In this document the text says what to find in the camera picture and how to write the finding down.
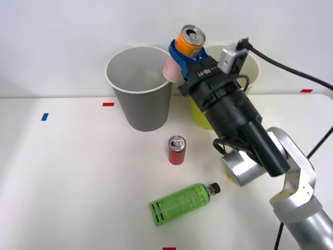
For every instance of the grey plastic waste bin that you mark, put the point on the grey plastic waste bin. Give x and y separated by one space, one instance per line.
141 106

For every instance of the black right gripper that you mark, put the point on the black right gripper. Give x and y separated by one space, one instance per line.
205 78

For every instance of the silver-grey and black right arm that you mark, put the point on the silver-grey and black right arm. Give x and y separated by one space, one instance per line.
235 121

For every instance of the yellow-green plastic waste bin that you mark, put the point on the yellow-green plastic waste bin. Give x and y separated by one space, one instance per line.
200 119

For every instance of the orange drink can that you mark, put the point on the orange drink can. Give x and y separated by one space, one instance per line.
187 41

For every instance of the green plastic bottle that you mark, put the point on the green plastic bottle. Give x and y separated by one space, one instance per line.
179 204

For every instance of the red drink can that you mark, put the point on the red drink can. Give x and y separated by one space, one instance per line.
177 153

